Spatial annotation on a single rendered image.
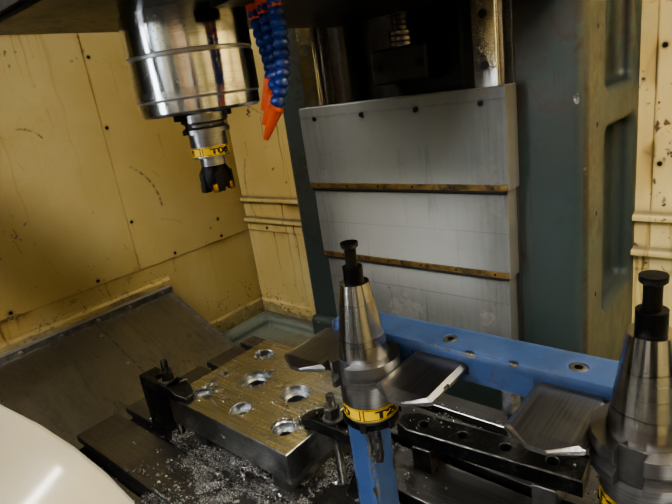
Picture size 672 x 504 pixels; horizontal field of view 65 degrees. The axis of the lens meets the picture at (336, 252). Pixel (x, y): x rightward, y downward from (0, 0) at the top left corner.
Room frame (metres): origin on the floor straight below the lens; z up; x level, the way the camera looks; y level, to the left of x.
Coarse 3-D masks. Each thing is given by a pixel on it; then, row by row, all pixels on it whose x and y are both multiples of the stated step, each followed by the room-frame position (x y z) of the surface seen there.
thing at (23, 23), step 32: (0, 0) 0.59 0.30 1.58; (32, 0) 0.56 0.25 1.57; (64, 0) 0.56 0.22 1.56; (96, 0) 0.58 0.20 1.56; (128, 0) 0.60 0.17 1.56; (160, 0) 0.62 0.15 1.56; (192, 0) 0.65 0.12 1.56; (288, 0) 0.74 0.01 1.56; (320, 0) 0.78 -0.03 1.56; (352, 0) 0.82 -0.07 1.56; (384, 0) 0.86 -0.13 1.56; (416, 0) 0.92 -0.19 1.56; (0, 32) 0.67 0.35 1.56; (32, 32) 0.70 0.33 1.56; (64, 32) 0.74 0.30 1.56; (96, 32) 0.77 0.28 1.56
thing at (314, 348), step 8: (328, 328) 0.49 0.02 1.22; (320, 336) 0.48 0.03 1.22; (328, 336) 0.48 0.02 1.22; (336, 336) 0.47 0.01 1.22; (304, 344) 0.47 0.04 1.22; (312, 344) 0.46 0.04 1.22; (320, 344) 0.46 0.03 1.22; (328, 344) 0.46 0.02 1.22; (336, 344) 0.46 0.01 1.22; (288, 352) 0.45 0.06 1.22; (296, 352) 0.45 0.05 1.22; (304, 352) 0.45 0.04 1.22; (312, 352) 0.45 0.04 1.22; (320, 352) 0.44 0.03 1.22; (328, 352) 0.44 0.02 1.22; (288, 360) 0.44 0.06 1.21; (296, 360) 0.44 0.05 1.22; (304, 360) 0.43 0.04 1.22; (312, 360) 0.43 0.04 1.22; (320, 360) 0.43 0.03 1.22; (328, 360) 0.43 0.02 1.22; (296, 368) 0.43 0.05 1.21; (304, 368) 0.42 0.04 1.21; (312, 368) 0.42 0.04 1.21; (320, 368) 0.42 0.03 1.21; (328, 368) 0.42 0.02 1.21
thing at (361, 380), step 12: (336, 348) 0.43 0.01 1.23; (396, 348) 0.41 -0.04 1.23; (336, 360) 0.41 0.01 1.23; (384, 360) 0.40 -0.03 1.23; (396, 360) 0.40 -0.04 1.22; (336, 372) 0.41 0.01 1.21; (348, 372) 0.39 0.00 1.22; (360, 372) 0.39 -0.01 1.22; (372, 372) 0.39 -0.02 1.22; (384, 372) 0.39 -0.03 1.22; (336, 384) 0.41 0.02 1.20; (348, 384) 0.40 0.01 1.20; (360, 384) 0.39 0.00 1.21; (372, 384) 0.39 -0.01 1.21; (360, 396) 0.39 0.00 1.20
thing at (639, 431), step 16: (624, 336) 0.27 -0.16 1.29; (640, 336) 0.26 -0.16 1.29; (624, 352) 0.27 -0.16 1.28; (640, 352) 0.26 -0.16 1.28; (656, 352) 0.26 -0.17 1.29; (624, 368) 0.27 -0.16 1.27; (640, 368) 0.26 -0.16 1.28; (656, 368) 0.25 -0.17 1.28; (624, 384) 0.26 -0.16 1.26; (640, 384) 0.26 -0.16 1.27; (656, 384) 0.25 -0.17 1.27; (624, 400) 0.26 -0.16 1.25; (640, 400) 0.25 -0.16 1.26; (656, 400) 0.25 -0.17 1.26; (608, 416) 0.27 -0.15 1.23; (624, 416) 0.26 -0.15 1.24; (640, 416) 0.25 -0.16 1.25; (656, 416) 0.25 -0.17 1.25; (624, 432) 0.26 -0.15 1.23; (640, 432) 0.25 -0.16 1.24; (656, 432) 0.25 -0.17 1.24; (640, 448) 0.25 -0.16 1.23; (656, 448) 0.25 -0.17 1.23
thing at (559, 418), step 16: (544, 384) 0.34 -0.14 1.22; (528, 400) 0.33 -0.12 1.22; (544, 400) 0.32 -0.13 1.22; (560, 400) 0.32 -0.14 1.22; (576, 400) 0.32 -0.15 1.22; (592, 400) 0.32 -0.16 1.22; (608, 400) 0.31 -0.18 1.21; (512, 416) 0.31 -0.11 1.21; (528, 416) 0.31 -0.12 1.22; (544, 416) 0.31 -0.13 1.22; (560, 416) 0.30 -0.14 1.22; (576, 416) 0.30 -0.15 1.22; (512, 432) 0.30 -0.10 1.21; (528, 432) 0.29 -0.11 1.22; (544, 432) 0.29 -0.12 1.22; (560, 432) 0.29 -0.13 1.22; (576, 432) 0.29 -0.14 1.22; (528, 448) 0.28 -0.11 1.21; (544, 448) 0.28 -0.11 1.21; (560, 448) 0.27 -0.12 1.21; (576, 448) 0.27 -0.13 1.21
